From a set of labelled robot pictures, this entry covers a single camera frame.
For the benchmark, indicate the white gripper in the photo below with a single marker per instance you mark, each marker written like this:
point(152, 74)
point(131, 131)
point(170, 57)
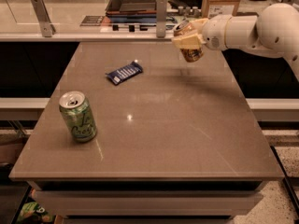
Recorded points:
point(214, 32)

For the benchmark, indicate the orange soda can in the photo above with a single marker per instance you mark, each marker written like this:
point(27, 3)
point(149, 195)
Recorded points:
point(190, 55)

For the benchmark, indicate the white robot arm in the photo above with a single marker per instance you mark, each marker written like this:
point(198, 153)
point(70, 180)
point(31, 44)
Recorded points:
point(273, 34)

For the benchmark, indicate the green soda can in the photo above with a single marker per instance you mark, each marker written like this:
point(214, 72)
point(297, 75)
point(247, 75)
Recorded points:
point(78, 116)

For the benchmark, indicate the cardboard box with label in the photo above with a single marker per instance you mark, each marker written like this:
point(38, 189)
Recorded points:
point(220, 0)

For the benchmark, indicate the blue snack bar wrapper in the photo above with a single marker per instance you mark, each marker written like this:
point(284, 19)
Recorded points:
point(124, 73)

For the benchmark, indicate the dark open tray bin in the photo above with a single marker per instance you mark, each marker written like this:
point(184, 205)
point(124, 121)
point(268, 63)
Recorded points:
point(131, 7)

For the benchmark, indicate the green snack bag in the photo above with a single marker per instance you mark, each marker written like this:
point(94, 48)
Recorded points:
point(34, 213)

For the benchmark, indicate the middle metal glass bracket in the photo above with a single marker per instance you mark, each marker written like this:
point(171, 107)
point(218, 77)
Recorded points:
point(161, 7)

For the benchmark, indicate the metal glass bracket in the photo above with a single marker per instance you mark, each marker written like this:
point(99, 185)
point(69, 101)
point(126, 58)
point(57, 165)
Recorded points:
point(161, 7)
point(45, 24)

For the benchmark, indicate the left metal glass bracket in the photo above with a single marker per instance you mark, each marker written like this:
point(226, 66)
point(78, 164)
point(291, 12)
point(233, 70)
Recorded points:
point(45, 24)

